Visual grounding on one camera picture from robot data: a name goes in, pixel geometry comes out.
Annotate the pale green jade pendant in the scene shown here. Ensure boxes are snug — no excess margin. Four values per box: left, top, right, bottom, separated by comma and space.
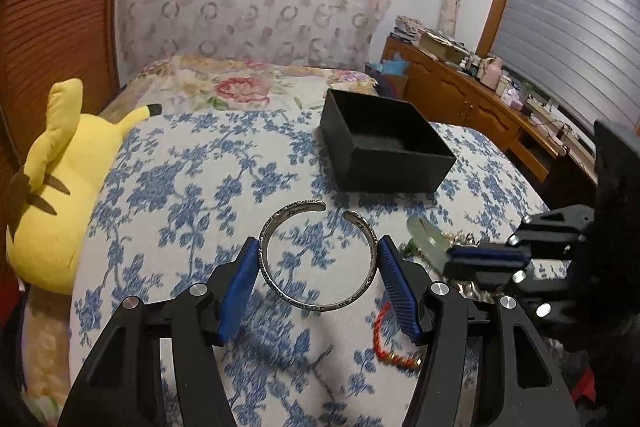
407, 216, 451, 275

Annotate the blue tissue paper bag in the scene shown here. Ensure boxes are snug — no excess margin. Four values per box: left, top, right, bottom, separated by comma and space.
366, 52, 410, 76

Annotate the grey window blind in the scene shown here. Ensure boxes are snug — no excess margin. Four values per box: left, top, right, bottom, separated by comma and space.
490, 0, 639, 127

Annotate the blue floral white blanket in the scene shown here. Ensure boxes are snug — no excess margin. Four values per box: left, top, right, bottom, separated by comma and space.
70, 110, 546, 426

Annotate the pink floral bed cover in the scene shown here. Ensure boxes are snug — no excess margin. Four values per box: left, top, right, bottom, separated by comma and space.
101, 54, 378, 122

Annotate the pink thermos jug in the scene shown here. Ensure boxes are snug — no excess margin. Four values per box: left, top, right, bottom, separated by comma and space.
480, 55, 503, 91

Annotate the silver cuff bangle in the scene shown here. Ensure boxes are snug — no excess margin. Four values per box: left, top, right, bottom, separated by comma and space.
258, 199, 378, 315

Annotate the yellow Pikachu plush toy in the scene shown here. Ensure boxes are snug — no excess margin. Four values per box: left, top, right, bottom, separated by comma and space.
6, 78, 162, 295

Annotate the red string bracelet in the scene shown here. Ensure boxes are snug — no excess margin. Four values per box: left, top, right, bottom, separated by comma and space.
372, 300, 424, 371

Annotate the wooden sideboard cabinet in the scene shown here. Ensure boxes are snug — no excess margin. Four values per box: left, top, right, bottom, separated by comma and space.
382, 36, 597, 186

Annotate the cardboard box on cabinet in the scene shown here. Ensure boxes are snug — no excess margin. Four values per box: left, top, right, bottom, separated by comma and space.
416, 30, 469, 64

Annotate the black square jewelry box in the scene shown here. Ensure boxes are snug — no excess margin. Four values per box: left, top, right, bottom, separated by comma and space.
320, 89, 456, 194

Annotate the brown louvered wardrobe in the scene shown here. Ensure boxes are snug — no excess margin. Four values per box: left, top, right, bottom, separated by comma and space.
1, 0, 119, 161

